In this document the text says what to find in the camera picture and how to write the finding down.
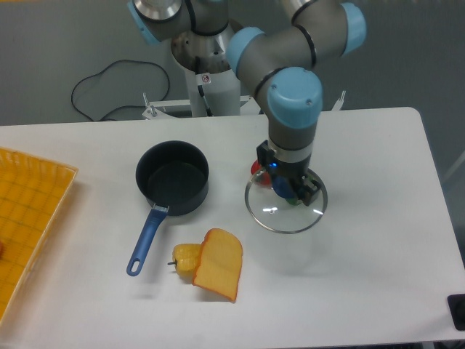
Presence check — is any dark pot with blue handle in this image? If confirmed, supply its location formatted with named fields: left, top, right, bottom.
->
left=126, top=140, right=209, bottom=276

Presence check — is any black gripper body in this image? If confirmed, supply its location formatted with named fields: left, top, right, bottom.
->
left=256, top=140, right=311, bottom=195

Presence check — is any green toy bell pepper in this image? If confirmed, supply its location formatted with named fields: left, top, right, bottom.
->
left=286, top=197, right=302, bottom=206

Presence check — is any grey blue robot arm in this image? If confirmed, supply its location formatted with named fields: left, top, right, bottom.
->
left=127, top=1, right=367, bottom=205

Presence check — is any yellow plastic basket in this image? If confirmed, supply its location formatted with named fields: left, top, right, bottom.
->
left=1, top=147, right=78, bottom=322

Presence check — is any yellow toy bell pepper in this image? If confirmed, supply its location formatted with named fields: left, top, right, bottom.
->
left=168, top=244, right=201, bottom=278

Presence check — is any glass lid with blue knob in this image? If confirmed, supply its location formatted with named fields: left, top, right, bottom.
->
left=245, top=170, right=328, bottom=234

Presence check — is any black object at table edge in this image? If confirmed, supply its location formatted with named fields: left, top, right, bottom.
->
left=447, top=294, right=465, bottom=332

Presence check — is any red toy bell pepper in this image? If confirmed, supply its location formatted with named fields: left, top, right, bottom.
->
left=251, top=160, right=272, bottom=188

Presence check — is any black cable on floor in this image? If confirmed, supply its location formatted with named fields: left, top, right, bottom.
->
left=70, top=59, right=171, bottom=122

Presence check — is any toy bread slice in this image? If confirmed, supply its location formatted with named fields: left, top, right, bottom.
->
left=192, top=228, right=243, bottom=302

